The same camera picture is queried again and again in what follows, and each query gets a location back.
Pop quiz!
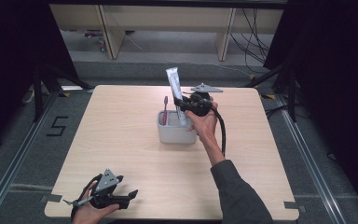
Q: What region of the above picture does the bundle of black hanging cables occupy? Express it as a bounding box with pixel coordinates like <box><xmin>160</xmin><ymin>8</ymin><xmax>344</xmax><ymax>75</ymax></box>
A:
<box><xmin>228</xmin><ymin>7</ymin><xmax>275</xmax><ymax>75</ymax></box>

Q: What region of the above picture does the person's right hand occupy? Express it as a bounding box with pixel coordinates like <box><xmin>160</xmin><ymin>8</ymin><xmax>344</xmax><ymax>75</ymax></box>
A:
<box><xmin>185</xmin><ymin>102</ymin><xmax>220</xmax><ymax>145</ymax></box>

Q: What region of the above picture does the beige wooden desk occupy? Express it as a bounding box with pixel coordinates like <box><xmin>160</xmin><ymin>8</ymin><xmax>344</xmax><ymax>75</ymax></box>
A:
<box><xmin>48</xmin><ymin>0</ymin><xmax>289</xmax><ymax>63</ymax></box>

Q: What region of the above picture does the thick black gripper cable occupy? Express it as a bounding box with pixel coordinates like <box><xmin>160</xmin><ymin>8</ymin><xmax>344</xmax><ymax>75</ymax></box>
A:
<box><xmin>210</xmin><ymin>105</ymin><xmax>227</xmax><ymax>159</ymax></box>

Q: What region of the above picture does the grey rectangular holder cup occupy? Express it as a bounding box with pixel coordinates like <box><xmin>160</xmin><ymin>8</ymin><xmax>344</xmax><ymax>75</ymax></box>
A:
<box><xmin>156</xmin><ymin>109</ymin><xmax>199</xmax><ymax>146</ymax></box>

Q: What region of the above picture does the black metal stand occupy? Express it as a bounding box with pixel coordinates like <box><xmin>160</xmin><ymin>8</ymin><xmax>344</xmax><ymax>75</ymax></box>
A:
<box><xmin>238</xmin><ymin>57</ymin><xmax>300</xmax><ymax>123</ymax></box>
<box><xmin>32</xmin><ymin>61</ymin><xmax>95</xmax><ymax>123</ymax></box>

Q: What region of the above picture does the aluminium floor rail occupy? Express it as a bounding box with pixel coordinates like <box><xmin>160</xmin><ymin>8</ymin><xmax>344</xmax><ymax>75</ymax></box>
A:
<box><xmin>274</xmin><ymin>92</ymin><xmax>350</xmax><ymax>224</ymax></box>
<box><xmin>0</xmin><ymin>91</ymin><xmax>61</xmax><ymax>224</ymax></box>

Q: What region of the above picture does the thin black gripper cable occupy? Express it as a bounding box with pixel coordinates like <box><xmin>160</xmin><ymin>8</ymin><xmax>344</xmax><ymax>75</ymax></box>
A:
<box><xmin>70</xmin><ymin>173</ymin><xmax>104</xmax><ymax>222</ymax></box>

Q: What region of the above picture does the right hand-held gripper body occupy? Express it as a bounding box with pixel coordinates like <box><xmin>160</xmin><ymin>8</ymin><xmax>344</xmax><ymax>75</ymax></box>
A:
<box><xmin>180</xmin><ymin>82</ymin><xmax>224</xmax><ymax>118</ymax></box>

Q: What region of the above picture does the pink and grey toothbrush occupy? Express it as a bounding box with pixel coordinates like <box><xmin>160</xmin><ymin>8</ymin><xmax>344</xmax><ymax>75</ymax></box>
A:
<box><xmin>162</xmin><ymin>95</ymin><xmax>170</xmax><ymax>126</ymax></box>

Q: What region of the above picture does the white toothpaste tube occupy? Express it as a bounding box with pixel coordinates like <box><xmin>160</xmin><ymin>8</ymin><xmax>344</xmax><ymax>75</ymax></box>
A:
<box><xmin>165</xmin><ymin>66</ymin><xmax>188</xmax><ymax>127</ymax></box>

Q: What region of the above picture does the person's left hand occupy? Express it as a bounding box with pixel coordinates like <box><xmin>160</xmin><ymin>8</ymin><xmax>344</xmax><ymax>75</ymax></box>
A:
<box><xmin>71</xmin><ymin>181</ymin><xmax>121</xmax><ymax>224</ymax></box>

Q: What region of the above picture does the grey tape strip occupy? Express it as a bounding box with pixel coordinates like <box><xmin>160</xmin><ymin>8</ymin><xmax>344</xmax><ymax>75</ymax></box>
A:
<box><xmin>282</xmin><ymin>201</ymin><xmax>308</xmax><ymax>214</ymax></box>
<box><xmin>40</xmin><ymin>193</ymin><xmax>63</xmax><ymax>203</ymax></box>

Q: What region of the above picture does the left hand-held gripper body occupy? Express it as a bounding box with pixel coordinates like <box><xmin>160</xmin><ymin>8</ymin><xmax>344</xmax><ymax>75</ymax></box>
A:
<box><xmin>83</xmin><ymin>168</ymin><xmax>131</xmax><ymax>210</ymax></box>

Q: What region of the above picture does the black curtain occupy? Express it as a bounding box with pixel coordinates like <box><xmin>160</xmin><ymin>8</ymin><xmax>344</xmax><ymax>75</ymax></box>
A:
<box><xmin>0</xmin><ymin>0</ymin><xmax>80</xmax><ymax>157</ymax></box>
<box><xmin>263</xmin><ymin>0</ymin><xmax>358</xmax><ymax>216</ymax></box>

